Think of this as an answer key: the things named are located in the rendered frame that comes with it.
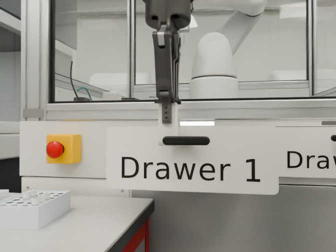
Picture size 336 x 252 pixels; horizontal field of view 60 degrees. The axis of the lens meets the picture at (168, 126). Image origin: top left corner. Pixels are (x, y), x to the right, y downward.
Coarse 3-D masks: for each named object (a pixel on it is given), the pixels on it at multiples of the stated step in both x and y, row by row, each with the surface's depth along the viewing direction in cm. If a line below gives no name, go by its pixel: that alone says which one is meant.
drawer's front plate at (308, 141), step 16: (288, 128) 64; (304, 128) 63; (320, 128) 63; (288, 144) 64; (304, 144) 63; (320, 144) 63; (304, 160) 63; (288, 176) 64; (304, 176) 63; (320, 176) 63
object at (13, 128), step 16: (0, 0) 115; (16, 0) 124; (0, 16) 115; (16, 16) 125; (0, 128) 115; (16, 128) 124; (0, 144) 115; (16, 144) 124; (0, 160) 118; (16, 160) 127; (0, 176) 118; (16, 176) 127; (16, 192) 127
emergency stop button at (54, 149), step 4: (48, 144) 68; (52, 144) 68; (56, 144) 68; (60, 144) 68; (48, 148) 68; (52, 148) 68; (56, 148) 67; (60, 148) 68; (48, 152) 68; (52, 152) 68; (56, 152) 67; (60, 152) 68; (52, 156) 68; (56, 156) 68
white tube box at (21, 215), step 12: (36, 192) 59; (60, 192) 59; (0, 204) 49; (12, 204) 49; (24, 204) 49; (48, 204) 50; (60, 204) 55; (0, 216) 47; (12, 216) 47; (24, 216) 47; (36, 216) 47; (48, 216) 50; (0, 228) 47; (12, 228) 47; (24, 228) 47; (36, 228) 47
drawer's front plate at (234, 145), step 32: (128, 128) 51; (192, 128) 49; (224, 128) 48; (256, 128) 47; (128, 160) 51; (160, 160) 50; (192, 160) 49; (224, 160) 48; (256, 160) 47; (224, 192) 48; (256, 192) 47
